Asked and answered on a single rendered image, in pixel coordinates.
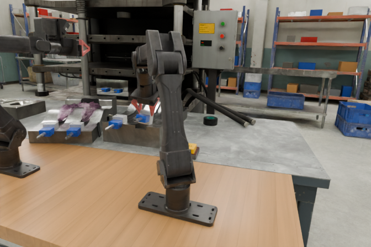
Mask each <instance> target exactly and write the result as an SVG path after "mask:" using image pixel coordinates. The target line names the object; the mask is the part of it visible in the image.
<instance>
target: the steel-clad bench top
mask: <svg viewBox="0 0 371 247"><path fill-rule="evenodd" d="M14 99H19V100H22V99H31V100H43V101H45V106H46V112H43V113H40V114H37V115H34V116H30V117H26V118H24V119H21V120H19V121H20V122H21V123H22V124H23V125H24V127H25V128H26V131H27V134H26V139H29V137H28V131H29V130H30V129H32V128H33V127H35V126H37V125H39V124H40V123H42V121H43V120H44V118H45V116H46V115H47V113H48V112H49V110H50V109H52V108H61V106H63V105H65V101H61V100H48V99H36V98H24V97H19V98H14ZM205 116H215V117H217V118H218V124H217V125H216V126H207V125H204V124H203V119H204V117H205ZM252 119H254V120H256V123H255V124H254V125H253V124H250V123H248V126H247V127H245V126H242V125H241V124H239V123H238V122H236V121H234V120H232V119H231V118H229V117H227V116H225V115H213V114H201V113H194V112H187V118H186V119H185V120H184V121H183V123H184V130H185V135H186V138H187V141H188V143H194V144H197V147H199V153H198V156H197V158H196V160H194V159H193V162H201V163H209V164H216V165H224V166H229V167H237V168H245V169H253V170H261V171H269V172H274V173H282V174H289V175H295V176H303V177H307V178H315V179H323V180H331V179H330V177H329V176H328V174H327V172H326V171H325V169H324V168H323V166H322V165H321V163H320V162H319V160H318V159H317V157H316V156H315V154H314V153H313V151H312V150H311V148H310V147H309V145H308V144H307V142H306V140H305V139H304V138H303V136H302V135H301V133H300V132H299V130H298V129H297V127H296V126H295V124H294V123H293V122H292V121H280V120H268V119H256V118H252ZM63 144H70V145H75V146H83V147H91V148H99V149H107V150H112V151H120V152H128V153H136V154H143V155H151V156H156V157H159V156H160V153H159V151H161V147H160V148H151V147H143V146H135V145H129V144H121V143H113V142H104V141H103V132H101V136H100V137H99V136H98V137H97V138H96V140H95V141H94V142H93V143H63Z"/></svg>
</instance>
